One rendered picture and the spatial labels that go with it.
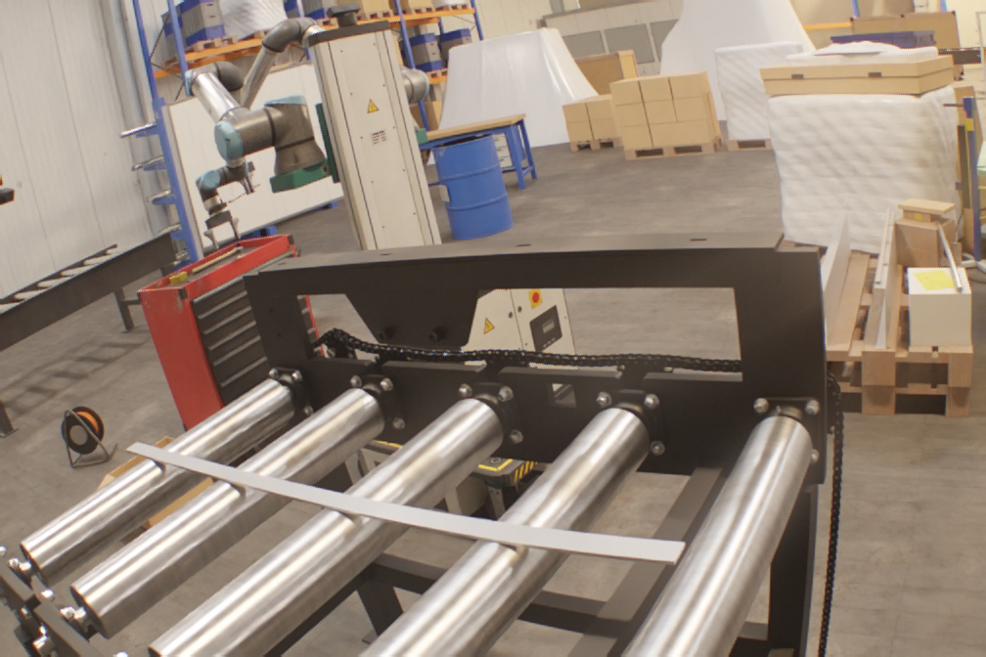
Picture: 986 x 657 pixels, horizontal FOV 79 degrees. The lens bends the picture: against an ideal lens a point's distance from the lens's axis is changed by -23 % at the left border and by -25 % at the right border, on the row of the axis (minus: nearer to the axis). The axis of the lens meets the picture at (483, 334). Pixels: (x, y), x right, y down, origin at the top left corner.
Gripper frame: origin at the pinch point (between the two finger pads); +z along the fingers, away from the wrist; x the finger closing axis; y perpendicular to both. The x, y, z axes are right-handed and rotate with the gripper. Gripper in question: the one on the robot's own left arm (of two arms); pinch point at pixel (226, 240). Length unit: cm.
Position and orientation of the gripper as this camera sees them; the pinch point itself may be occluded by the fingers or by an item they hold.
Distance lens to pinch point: 358.0
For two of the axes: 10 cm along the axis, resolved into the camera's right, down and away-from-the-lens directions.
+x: -5.8, 4.0, -7.1
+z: 3.8, 9.0, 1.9
